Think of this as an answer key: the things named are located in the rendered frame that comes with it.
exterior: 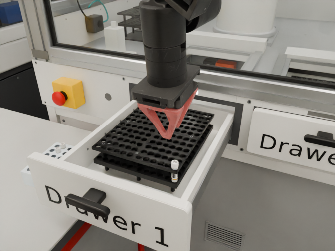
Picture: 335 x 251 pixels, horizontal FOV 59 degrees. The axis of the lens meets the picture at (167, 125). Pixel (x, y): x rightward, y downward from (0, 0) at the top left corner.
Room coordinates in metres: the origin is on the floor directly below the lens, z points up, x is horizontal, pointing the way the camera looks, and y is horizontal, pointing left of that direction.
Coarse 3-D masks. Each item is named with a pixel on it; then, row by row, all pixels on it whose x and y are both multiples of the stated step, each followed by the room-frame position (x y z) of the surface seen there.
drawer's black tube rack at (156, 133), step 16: (160, 112) 0.60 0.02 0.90; (192, 112) 0.61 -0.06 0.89; (128, 128) 0.53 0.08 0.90; (144, 128) 0.53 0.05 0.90; (176, 128) 0.53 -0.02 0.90; (192, 128) 0.53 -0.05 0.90; (208, 128) 0.58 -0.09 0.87; (112, 144) 0.47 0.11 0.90; (128, 144) 0.47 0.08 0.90; (144, 144) 0.47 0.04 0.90; (160, 144) 0.52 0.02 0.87; (176, 144) 0.47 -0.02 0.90; (192, 144) 0.47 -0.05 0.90; (96, 160) 0.46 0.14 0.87; (112, 160) 0.46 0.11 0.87; (128, 160) 0.46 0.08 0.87; (144, 160) 0.46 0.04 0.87; (192, 160) 0.46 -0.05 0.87; (144, 176) 0.42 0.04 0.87; (160, 176) 0.42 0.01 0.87
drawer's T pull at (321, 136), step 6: (318, 132) 0.50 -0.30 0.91; (324, 132) 0.50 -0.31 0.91; (306, 138) 0.48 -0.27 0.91; (312, 138) 0.48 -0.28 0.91; (318, 138) 0.47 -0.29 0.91; (324, 138) 0.47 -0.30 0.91; (330, 138) 0.48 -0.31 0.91; (318, 144) 0.47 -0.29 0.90; (324, 144) 0.47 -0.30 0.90; (330, 144) 0.46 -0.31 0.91
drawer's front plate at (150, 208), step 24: (48, 168) 0.38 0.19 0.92; (72, 168) 0.36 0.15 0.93; (72, 192) 0.36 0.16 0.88; (120, 192) 0.32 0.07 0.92; (144, 192) 0.31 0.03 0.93; (72, 216) 0.37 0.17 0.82; (120, 216) 0.32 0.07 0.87; (144, 216) 0.31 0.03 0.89; (168, 216) 0.29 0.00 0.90; (144, 240) 0.31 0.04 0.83; (168, 240) 0.29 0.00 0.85
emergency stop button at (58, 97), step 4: (56, 92) 0.72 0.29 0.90; (60, 92) 0.72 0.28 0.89; (52, 96) 0.72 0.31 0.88; (56, 96) 0.71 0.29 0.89; (60, 96) 0.71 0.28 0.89; (56, 100) 0.71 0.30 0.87; (60, 100) 0.71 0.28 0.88; (64, 100) 0.71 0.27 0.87; (56, 104) 0.72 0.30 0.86; (60, 104) 0.71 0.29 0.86
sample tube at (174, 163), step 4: (172, 160) 0.41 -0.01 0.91; (176, 160) 0.41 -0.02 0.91; (172, 164) 0.40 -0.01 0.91; (176, 164) 0.40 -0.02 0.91; (172, 168) 0.40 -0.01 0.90; (176, 168) 0.40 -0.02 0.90; (172, 176) 0.40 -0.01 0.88; (176, 176) 0.40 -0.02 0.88; (172, 180) 0.40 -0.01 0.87; (176, 180) 0.40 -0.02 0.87
